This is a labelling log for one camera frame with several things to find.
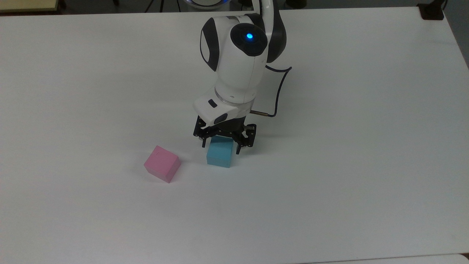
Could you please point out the black table clamp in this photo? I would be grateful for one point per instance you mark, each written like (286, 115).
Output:
(432, 10)

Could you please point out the blue cube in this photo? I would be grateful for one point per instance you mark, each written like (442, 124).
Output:
(220, 154)

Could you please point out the pink cube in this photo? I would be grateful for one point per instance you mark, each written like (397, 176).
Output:
(162, 164)

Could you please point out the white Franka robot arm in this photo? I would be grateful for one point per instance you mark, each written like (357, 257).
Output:
(238, 62)

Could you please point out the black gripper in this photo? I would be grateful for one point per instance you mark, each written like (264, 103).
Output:
(227, 129)

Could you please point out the yellowish wooden desk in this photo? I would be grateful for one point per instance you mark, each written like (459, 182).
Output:
(27, 5)

